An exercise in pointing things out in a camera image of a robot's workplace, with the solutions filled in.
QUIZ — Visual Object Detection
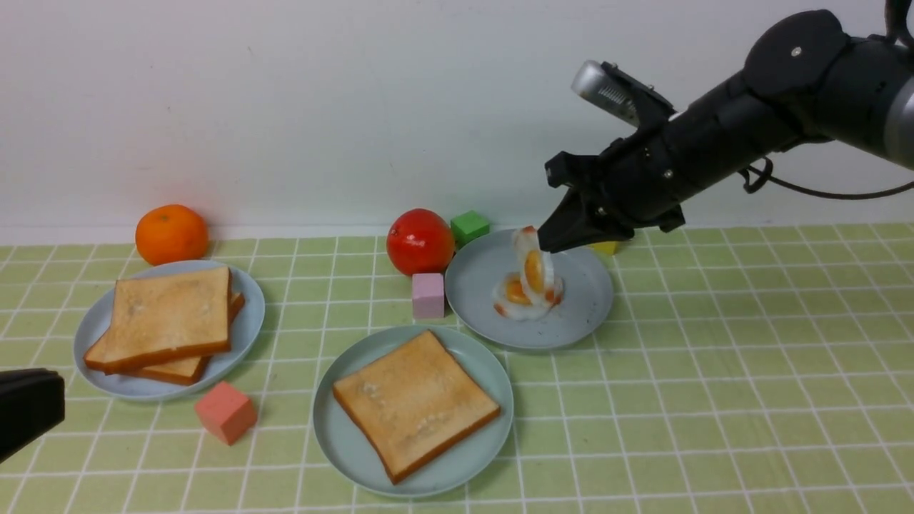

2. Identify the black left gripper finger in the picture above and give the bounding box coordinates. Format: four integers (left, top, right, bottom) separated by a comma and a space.
1, 368, 66, 462

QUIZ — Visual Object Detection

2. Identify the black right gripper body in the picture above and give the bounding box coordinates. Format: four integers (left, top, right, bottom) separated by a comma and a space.
545, 118, 722, 232

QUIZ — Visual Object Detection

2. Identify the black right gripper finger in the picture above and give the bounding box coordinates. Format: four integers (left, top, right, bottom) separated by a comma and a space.
536, 188, 636, 253

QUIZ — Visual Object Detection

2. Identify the fried egg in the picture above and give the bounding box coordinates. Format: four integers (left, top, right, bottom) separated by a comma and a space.
511, 226, 564, 310
492, 272, 551, 321

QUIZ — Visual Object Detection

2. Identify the toast slice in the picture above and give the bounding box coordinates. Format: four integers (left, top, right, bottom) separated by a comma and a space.
83, 266, 245, 376
129, 291, 246, 386
332, 330, 502, 484

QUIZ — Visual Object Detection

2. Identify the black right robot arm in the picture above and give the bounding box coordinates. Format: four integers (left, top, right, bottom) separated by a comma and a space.
538, 1, 913, 253

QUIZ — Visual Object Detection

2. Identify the yellow cube block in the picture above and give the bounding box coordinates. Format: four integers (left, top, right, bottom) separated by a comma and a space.
588, 241, 620, 256

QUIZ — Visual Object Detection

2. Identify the green cube block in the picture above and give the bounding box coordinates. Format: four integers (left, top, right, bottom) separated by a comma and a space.
450, 209, 491, 248

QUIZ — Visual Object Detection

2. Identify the grey blue egg plate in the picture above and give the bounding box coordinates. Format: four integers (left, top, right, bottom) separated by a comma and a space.
444, 230, 614, 351

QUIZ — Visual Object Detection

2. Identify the red tomato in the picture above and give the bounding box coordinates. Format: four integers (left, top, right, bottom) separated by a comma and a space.
386, 208, 456, 276

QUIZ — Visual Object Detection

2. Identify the pink cube block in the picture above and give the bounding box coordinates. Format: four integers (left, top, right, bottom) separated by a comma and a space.
411, 273, 446, 320

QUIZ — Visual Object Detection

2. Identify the salmon red cube block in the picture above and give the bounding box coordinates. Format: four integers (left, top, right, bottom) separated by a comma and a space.
194, 381, 258, 446

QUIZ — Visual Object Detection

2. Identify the orange fruit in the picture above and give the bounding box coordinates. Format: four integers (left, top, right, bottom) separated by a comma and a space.
134, 204, 210, 266

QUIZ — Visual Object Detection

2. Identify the centre light blue plate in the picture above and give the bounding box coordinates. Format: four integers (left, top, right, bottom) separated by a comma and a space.
311, 325, 515, 498

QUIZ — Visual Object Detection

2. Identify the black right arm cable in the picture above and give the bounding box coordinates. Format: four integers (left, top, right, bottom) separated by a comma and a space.
739, 157, 914, 201

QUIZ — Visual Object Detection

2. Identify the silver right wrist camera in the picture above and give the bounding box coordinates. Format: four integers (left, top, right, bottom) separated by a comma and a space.
571, 61, 677, 128

